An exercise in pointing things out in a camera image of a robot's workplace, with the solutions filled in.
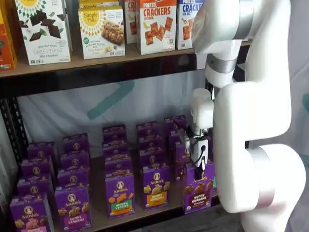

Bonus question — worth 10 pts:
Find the purple box orange patch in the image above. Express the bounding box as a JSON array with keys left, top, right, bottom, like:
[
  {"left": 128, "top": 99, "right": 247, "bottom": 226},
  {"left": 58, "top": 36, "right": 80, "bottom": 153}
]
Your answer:
[{"left": 141, "top": 166, "right": 173, "bottom": 211}]

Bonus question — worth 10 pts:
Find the purple box brown patch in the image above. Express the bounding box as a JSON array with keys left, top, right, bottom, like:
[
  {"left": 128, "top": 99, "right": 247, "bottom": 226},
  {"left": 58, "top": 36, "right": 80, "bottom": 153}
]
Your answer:
[{"left": 183, "top": 162, "right": 216, "bottom": 215}]

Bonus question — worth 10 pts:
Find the cheddar pretzel crackers box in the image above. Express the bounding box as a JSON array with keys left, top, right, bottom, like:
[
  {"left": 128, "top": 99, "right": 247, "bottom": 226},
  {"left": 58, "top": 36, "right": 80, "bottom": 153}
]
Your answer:
[
  {"left": 124, "top": 0, "right": 140, "bottom": 45},
  {"left": 136, "top": 0, "right": 179, "bottom": 56}
]

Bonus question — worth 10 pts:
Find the teal tape strip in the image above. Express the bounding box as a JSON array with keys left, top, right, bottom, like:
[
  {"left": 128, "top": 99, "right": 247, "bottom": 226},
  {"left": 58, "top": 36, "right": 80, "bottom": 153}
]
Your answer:
[{"left": 86, "top": 81, "right": 135, "bottom": 121}]

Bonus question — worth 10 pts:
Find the Simple Mills almond bar box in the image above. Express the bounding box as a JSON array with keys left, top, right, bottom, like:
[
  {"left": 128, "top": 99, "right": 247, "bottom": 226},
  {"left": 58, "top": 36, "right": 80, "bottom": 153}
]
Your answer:
[
  {"left": 78, "top": 0, "right": 121, "bottom": 10},
  {"left": 78, "top": 5, "right": 126, "bottom": 60}
]

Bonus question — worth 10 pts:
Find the blue pretzel crackers box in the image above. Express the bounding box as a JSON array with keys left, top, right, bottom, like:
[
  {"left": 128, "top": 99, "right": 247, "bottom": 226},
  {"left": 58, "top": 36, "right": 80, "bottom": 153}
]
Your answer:
[{"left": 176, "top": 0, "right": 205, "bottom": 51}]

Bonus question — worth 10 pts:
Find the higher wooden shelf board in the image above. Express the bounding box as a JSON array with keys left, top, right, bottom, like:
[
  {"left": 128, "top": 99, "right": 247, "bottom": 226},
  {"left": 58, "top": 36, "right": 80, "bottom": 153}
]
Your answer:
[{"left": 0, "top": 41, "right": 253, "bottom": 79}]

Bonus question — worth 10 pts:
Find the purple box green patch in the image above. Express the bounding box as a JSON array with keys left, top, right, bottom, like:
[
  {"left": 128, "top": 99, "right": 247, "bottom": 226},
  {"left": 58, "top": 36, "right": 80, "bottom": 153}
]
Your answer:
[{"left": 105, "top": 174, "right": 136, "bottom": 220}]

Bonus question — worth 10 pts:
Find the translucent plastic sheet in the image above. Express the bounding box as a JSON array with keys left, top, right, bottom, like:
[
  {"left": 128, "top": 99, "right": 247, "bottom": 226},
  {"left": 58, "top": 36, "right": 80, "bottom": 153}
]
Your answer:
[{"left": 16, "top": 70, "right": 208, "bottom": 155}]

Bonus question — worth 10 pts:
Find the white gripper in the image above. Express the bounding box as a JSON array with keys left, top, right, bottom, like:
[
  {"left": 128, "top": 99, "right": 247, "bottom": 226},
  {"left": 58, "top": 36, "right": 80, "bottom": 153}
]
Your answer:
[{"left": 191, "top": 139, "right": 210, "bottom": 181}]

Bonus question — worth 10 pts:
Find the purple box pink patch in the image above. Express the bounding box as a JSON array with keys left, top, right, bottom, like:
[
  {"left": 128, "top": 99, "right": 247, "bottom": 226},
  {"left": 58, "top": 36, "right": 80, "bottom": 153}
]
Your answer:
[{"left": 9, "top": 192, "right": 56, "bottom": 232}]

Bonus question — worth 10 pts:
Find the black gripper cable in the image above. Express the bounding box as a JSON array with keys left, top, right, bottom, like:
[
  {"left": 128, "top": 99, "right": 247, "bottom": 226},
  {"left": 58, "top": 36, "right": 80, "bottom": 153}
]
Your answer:
[{"left": 192, "top": 144, "right": 208, "bottom": 163}]

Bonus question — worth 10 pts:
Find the purple box violet patch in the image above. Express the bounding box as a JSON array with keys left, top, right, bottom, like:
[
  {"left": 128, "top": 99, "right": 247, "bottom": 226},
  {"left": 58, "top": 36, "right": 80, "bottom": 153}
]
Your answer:
[{"left": 54, "top": 185, "right": 93, "bottom": 230}]

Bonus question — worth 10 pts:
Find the lower wooden shelf board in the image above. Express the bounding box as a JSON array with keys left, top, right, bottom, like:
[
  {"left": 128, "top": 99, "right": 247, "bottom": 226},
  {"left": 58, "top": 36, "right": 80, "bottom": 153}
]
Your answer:
[{"left": 9, "top": 135, "right": 218, "bottom": 232}]

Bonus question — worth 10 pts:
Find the orange snack box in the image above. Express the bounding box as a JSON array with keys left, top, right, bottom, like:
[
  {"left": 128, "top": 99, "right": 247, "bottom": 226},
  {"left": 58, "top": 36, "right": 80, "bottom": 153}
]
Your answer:
[{"left": 0, "top": 0, "right": 18, "bottom": 71}]

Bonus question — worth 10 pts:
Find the purple Annie's snack box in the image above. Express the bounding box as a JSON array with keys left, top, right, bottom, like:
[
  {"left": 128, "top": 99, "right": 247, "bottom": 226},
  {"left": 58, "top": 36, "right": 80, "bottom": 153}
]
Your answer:
[
  {"left": 174, "top": 141, "right": 194, "bottom": 183},
  {"left": 62, "top": 132, "right": 90, "bottom": 155},
  {"left": 102, "top": 124, "right": 127, "bottom": 145},
  {"left": 103, "top": 142, "right": 131, "bottom": 162},
  {"left": 59, "top": 150, "right": 91, "bottom": 173},
  {"left": 104, "top": 158, "right": 134, "bottom": 179},
  {"left": 164, "top": 115, "right": 187, "bottom": 132},
  {"left": 135, "top": 121, "right": 165, "bottom": 138},
  {"left": 56, "top": 168, "right": 90, "bottom": 191},
  {"left": 139, "top": 147, "right": 168, "bottom": 170},
  {"left": 26, "top": 141, "right": 58, "bottom": 162},
  {"left": 16, "top": 174, "right": 55, "bottom": 201},
  {"left": 20, "top": 156, "right": 56, "bottom": 179},
  {"left": 168, "top": 129, "right": 187, "bottom": 145},
  {"left": 137, "top": 134, "right": 165, "bottom": 152}
]

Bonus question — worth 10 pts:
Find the black metal shelf frame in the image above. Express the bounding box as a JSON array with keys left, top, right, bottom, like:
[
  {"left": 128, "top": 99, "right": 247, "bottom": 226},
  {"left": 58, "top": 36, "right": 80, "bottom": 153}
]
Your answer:
[{"left": 0, "top": 52, "right": 252, "bottom": 232}]

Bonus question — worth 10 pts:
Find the light fabric curtain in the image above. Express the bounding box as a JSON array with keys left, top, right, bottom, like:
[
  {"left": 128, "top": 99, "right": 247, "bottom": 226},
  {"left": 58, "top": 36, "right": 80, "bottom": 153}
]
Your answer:
[{"left": 288, "top": 0, "right": 309, "bottom": 97}]

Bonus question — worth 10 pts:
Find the white Sweet Thins box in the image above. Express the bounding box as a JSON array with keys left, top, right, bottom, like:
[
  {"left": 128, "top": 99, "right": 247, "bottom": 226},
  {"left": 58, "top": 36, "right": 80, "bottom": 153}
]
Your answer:
[{"left": 14, "top": 0, "right": 72, "bottom": 66}]

